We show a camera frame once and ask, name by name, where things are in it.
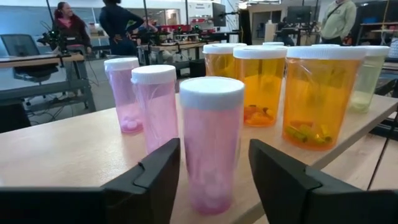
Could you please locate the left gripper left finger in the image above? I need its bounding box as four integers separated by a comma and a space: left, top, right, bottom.
104, 138, 181, 224

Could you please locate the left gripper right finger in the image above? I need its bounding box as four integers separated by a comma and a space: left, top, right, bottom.
248, 139, 368, 224

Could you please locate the pink pill bottle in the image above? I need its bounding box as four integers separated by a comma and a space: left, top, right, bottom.
131, 64, 180, 155
103, 57, 144, 134
179, 77, 246, 216

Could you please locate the large orange pill bottle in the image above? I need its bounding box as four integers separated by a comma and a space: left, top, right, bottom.
202, 42, 248, 80
233, 45, 288, 128
282, 45, 368, 152

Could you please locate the black monitor on arm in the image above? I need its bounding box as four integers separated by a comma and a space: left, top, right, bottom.
212, 2, 227, 28

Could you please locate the wooden shelf with black legs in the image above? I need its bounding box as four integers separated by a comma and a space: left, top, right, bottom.
0, 93, 398, 224

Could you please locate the person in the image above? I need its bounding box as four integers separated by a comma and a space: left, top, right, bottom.
98, 0, 146, 57
51, 1, 93, 55
320, 0, 358, 45
136, 17, 159, 35

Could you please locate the wooden background desk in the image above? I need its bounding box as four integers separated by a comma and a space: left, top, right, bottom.
0, 52, 97, 113

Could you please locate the black monitor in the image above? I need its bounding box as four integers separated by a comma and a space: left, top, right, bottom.
286, 5, 312, 24

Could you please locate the grey office chair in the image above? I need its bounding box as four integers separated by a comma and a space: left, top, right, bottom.
0, 33, 60, 83

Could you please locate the black aluminium table frame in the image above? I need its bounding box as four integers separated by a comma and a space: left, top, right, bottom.
368, 116, 398, 141

